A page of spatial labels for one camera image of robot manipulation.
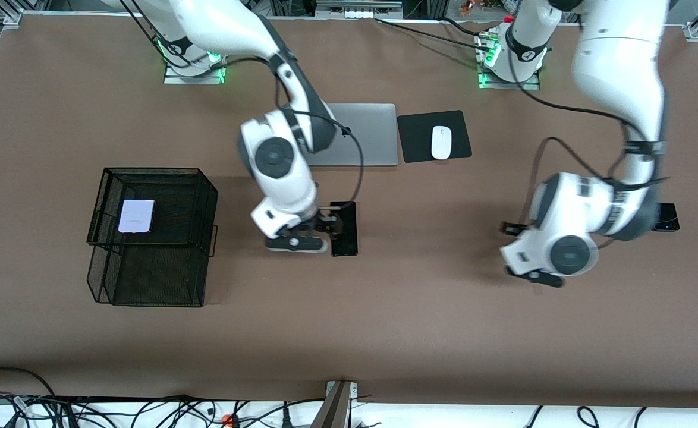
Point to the long black smartphone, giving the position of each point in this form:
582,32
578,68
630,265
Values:
346,244

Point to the small black flip phone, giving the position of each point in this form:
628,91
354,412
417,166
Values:
669,220

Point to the lavender flip phone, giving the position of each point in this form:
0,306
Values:
136,216

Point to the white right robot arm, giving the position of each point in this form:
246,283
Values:
224,24

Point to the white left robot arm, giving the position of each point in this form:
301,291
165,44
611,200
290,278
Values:
616,71

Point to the silver closed laptop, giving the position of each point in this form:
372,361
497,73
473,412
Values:
373,137

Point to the black mouse pad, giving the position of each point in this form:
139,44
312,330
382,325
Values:
414,142

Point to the white computer mouse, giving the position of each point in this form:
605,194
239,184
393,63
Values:
441,142

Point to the grey power strip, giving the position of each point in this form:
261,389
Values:
358,12

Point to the small orange figurine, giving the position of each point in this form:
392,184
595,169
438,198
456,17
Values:
467,7

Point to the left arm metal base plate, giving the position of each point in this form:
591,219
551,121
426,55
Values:
533,85

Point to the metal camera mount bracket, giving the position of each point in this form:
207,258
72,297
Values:
334,410

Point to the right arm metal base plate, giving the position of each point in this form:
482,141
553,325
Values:
173,79

